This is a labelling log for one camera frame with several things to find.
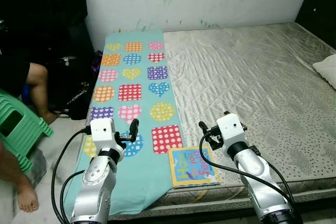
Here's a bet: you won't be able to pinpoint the colourful children's book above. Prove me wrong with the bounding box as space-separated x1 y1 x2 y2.
167 146 222 188

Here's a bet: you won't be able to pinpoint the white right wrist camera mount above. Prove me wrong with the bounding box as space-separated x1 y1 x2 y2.
216 113 248 145

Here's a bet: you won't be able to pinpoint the white pillow with black print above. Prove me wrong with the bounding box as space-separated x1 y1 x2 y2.
312 53 336 90

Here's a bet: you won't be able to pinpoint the black handbag with silver buckle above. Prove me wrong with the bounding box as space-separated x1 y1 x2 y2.
45 51 101 121

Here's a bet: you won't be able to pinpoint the black hanging garments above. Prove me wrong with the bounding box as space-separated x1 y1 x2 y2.
0 0 100 121

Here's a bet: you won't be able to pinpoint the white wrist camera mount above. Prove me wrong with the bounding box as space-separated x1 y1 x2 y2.
89 118 118 152
216 113 248 145

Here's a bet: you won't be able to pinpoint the black tufted headboard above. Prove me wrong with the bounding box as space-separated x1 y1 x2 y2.
294 0 336 52

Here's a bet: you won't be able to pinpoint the green plastic stool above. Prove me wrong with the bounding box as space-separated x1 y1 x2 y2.
0 88 55 174

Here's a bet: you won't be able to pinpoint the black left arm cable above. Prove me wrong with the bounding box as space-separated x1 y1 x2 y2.
59 169 87 224
51 126 91 224

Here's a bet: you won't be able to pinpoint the adult in black shorts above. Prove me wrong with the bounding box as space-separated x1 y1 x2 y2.
0 48 59 214

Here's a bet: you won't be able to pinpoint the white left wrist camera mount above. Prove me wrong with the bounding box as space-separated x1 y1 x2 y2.
89 118 118 152

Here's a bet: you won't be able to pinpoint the white quilted mattress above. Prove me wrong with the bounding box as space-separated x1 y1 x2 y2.
108 22 336 219

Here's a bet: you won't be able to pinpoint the teal mat with coloured shapes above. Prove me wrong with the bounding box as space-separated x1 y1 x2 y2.
63 30 185 217

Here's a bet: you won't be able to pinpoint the black bed frame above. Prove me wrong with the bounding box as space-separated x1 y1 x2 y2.
108 203 336 224

